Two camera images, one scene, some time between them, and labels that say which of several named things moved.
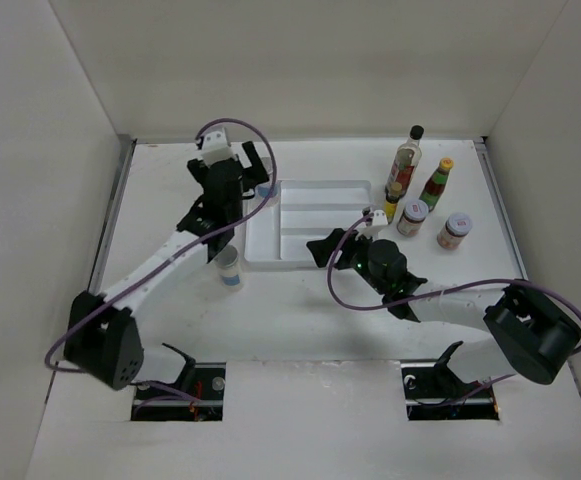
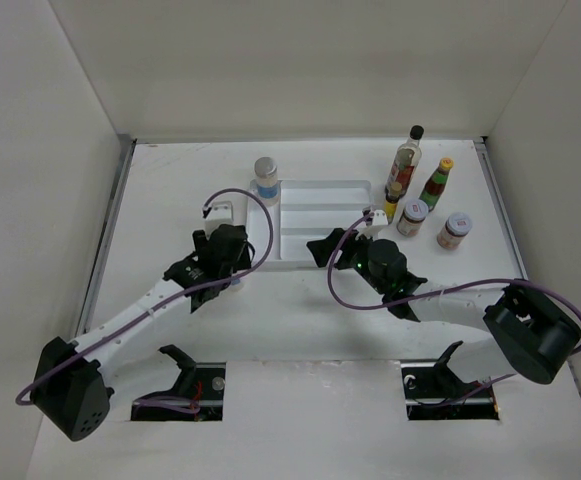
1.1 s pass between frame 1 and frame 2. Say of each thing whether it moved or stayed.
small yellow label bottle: stayed
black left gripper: moved
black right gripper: stayed
